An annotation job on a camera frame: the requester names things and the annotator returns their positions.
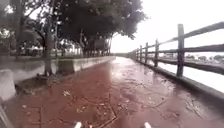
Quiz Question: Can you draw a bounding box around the water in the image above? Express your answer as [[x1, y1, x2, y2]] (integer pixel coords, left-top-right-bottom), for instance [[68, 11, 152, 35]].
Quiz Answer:
[[146, 56, 224, 94]]

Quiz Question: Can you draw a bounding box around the row of trees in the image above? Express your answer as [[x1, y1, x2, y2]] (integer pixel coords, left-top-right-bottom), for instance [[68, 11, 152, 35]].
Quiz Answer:
[[0, 0, 148, 77]]

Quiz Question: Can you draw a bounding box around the robot's own part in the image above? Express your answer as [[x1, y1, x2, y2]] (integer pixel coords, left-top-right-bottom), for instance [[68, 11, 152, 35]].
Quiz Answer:
[[73, 121, 83, 128], [143, 121, 153, 128]]

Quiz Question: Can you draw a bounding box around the wooden rail fence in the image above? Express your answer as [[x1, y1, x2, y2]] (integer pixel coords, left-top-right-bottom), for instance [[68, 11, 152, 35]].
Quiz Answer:
[[127, 21, 224, 78]]

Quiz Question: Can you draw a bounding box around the low concrete wall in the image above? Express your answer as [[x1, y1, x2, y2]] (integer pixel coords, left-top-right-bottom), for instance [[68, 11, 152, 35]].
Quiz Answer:
[[0, 55, 117, 102]]

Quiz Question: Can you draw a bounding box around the red paved path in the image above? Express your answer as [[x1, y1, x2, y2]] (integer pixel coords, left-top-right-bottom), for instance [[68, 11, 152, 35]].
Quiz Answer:
[[2, 56, 224, 128]]

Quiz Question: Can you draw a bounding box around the grey concrete kerb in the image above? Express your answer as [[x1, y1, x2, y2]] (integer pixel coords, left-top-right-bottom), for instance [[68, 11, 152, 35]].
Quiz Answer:
[[130, 58, 224, 111]]

